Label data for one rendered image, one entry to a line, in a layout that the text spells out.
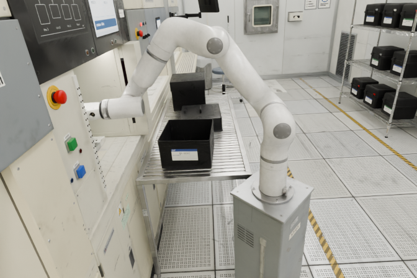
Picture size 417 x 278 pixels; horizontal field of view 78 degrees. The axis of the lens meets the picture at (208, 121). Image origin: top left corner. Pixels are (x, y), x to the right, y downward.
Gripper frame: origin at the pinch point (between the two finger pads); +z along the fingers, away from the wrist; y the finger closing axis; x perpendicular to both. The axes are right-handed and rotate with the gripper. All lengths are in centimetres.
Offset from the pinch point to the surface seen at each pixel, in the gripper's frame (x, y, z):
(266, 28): -13, 427, -200
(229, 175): -44, 7, -67
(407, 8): 19, 183, -283
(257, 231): -58, -17, -76
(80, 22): 33.6, -4.3, -16.5
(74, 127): 3.9, -25.0, -14.6
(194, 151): -32, 16, -50
